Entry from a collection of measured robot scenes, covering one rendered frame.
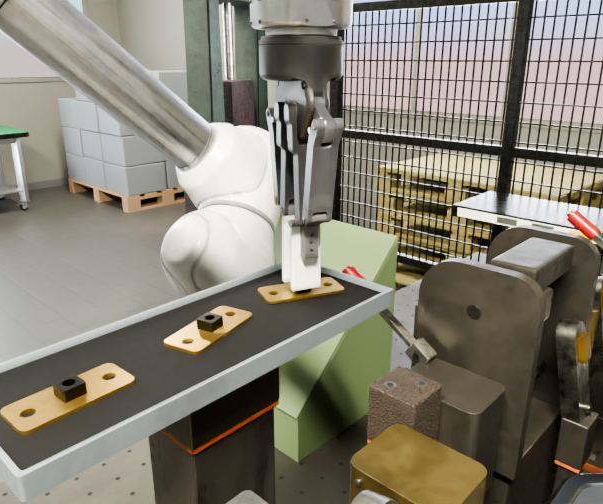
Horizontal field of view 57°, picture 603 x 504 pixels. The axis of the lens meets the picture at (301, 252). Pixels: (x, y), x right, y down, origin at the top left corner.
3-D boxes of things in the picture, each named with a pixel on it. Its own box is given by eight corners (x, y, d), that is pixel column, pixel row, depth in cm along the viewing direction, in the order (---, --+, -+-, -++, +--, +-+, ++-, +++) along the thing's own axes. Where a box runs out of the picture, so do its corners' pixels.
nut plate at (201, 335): (197, 356, 45) (196, 342, 44) (161, 345, 46) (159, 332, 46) (254, 316, 52) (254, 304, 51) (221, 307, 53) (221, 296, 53)
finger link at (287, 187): (279, 103, 50) (274, 100, 52) (277, 218, 55) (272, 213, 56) (318, 102, 52) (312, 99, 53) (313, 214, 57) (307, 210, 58)
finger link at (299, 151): (322, 102, 51) (328, 102, 50) (325, 222, 54) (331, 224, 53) (282, 103, 50) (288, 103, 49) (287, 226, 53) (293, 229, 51)
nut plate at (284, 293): (268, 304, 54) (268, 293, 53) (256, 290, 57) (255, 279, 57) (346, 291, 57) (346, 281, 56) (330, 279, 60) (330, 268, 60)
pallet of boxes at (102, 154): (205, 197, 585) (198, 70, 543) (128, 213, 525) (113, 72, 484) (141, 179, 670) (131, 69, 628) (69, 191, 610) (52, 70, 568)
